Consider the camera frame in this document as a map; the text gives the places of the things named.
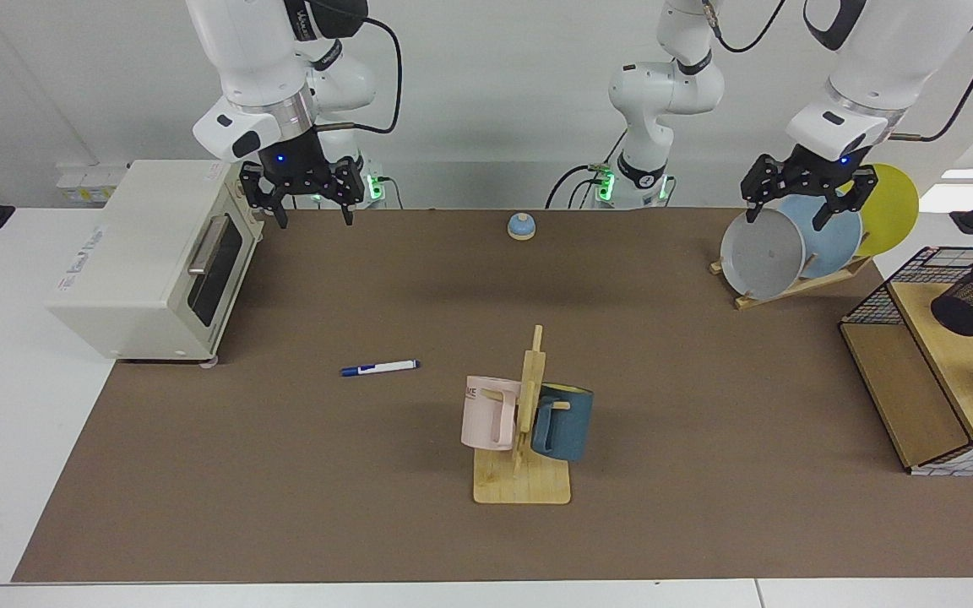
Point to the white marker with blue cap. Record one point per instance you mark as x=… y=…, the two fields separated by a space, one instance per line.
x=385 y=366

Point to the light blue plate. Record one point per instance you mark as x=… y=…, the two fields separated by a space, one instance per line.
x=833 y=245

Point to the grey plate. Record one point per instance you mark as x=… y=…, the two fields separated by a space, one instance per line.
x=761 y=253

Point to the yellow plate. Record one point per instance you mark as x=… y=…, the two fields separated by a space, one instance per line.
x=892 y=207

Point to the wooden plate rack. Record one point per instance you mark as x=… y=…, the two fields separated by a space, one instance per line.
x=790 y=291

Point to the pale toaster oven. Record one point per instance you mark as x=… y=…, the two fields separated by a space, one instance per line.
x=140 y=253

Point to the small blue round bell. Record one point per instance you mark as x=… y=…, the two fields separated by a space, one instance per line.
x=521 y=226

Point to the pink cup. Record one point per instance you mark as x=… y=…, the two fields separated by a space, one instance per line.
x=482 y=414

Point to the brown table cloth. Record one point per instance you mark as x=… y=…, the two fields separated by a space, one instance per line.
x=284 y=490

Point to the dark blue cup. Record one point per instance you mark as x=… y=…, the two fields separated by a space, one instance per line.
x=567 y=422

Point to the wooden cup stand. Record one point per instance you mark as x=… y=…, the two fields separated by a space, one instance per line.
x=520 y=485

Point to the white wall socket box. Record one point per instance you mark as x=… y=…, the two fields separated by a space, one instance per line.
x=85 y=181

